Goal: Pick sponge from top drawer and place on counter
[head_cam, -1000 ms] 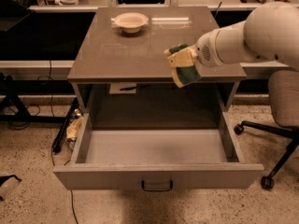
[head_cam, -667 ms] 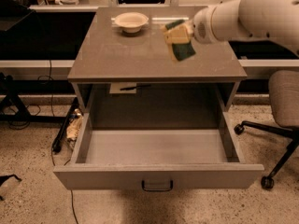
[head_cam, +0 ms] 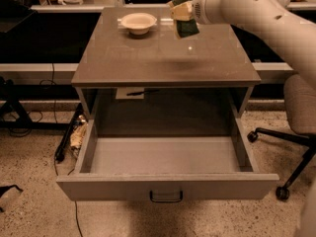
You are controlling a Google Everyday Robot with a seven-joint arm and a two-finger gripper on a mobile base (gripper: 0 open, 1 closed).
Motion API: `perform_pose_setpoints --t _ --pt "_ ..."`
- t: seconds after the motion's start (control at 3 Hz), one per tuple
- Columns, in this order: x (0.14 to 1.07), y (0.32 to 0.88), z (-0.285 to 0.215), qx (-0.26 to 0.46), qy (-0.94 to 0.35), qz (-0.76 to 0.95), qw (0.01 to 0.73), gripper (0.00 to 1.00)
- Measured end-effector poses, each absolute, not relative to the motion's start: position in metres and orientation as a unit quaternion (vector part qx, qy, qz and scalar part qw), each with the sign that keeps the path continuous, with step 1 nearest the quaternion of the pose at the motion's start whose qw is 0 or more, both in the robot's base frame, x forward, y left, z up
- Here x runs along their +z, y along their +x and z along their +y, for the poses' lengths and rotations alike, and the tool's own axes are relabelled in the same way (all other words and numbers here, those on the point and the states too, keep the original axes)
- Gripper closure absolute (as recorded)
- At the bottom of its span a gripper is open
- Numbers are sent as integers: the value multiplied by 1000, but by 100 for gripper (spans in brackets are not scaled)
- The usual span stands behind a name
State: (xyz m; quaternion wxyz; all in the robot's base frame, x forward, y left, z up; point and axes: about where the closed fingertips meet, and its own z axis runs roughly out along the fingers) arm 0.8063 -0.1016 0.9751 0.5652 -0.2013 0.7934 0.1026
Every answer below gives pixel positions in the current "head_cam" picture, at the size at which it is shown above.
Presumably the open grey top drawer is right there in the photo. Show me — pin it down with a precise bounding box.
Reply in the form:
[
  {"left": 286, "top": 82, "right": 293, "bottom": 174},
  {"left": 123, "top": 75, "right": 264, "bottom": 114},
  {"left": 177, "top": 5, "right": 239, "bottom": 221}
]
[{"left": 55, "top": 92, "right": 280, "bottom": 202}]

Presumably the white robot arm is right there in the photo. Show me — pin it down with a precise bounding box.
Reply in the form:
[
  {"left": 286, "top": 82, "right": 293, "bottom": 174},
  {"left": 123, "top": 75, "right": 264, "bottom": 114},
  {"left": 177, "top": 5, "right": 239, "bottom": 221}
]
[{"left": 168, "top": 0, "right": 316, "bottom": 200}]

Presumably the crumpled wrapper on floor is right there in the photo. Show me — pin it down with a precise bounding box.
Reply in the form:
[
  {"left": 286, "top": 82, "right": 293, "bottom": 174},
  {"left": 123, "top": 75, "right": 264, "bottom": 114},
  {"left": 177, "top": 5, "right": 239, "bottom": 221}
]
[{"left": 70, "top": 115, "right": 88, "bottom": 149}]

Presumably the grey cabinet with glossy top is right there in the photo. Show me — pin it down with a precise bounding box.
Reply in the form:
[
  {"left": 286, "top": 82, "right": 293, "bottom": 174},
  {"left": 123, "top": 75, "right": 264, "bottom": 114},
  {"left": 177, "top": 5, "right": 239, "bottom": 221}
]
[{"left": 70, "top": 6, "right": 262, "bottom": 120}]

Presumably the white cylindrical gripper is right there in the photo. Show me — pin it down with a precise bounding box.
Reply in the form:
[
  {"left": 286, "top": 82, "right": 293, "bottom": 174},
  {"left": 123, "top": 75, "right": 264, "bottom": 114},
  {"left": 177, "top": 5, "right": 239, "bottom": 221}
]
[{"left": 170, "top": 0, "right": 229, "bottom": 25}]

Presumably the long white bench rail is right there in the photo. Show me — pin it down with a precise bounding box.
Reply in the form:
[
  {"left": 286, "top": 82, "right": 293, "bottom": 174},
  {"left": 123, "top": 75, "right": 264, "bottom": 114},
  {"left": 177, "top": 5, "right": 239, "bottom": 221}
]
[{"left": 0, "top": 62, "right": 294, "bottom": 85}]

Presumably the white label with black pen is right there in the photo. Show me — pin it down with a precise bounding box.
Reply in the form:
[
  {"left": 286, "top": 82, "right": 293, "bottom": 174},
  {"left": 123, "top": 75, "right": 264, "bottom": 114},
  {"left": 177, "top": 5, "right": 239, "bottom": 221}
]
[{"left": 116, "top": 87, "right": 156, "bottom": 100}]

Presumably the white paper bowl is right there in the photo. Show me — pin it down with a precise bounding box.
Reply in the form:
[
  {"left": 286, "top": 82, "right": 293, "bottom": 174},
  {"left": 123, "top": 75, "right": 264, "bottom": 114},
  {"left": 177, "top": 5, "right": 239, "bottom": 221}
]
[{"left": 120, "top": 13, "right": 157, "bottom": 36}]

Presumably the black desk leg stand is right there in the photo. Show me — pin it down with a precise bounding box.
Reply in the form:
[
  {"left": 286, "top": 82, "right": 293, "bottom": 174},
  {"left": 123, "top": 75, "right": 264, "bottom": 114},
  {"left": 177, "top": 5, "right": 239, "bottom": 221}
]
[{"left": 0, "top": 77, "right": 68, "bottom": 130}]

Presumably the green and yellow sponge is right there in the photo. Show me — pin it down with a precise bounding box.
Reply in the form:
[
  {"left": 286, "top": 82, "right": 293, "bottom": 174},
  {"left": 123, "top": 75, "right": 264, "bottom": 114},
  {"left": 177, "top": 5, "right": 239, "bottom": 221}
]
[{"left": 168, "top": 0, "right": 199, "bottom": 39}]

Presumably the black power strip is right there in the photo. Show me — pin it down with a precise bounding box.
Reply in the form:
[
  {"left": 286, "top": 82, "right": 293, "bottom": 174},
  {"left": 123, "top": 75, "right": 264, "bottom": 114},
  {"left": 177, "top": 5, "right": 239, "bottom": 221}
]
[{"left": 54, "top": 104, "right": 83, "bottom": 162}]

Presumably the black floor cable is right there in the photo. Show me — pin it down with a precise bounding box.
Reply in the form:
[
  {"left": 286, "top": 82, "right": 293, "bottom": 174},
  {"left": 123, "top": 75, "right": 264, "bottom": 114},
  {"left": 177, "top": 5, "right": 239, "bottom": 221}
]
[{"left": 52, "top": 155, "right": 85, "bottom": 237}]

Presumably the black drawer handle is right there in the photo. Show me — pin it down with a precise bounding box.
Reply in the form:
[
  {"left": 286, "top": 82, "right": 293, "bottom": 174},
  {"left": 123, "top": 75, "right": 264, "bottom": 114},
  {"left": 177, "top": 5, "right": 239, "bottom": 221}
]
[{"left": 149, "top": 191, "right": 184, "bottom": 203}]

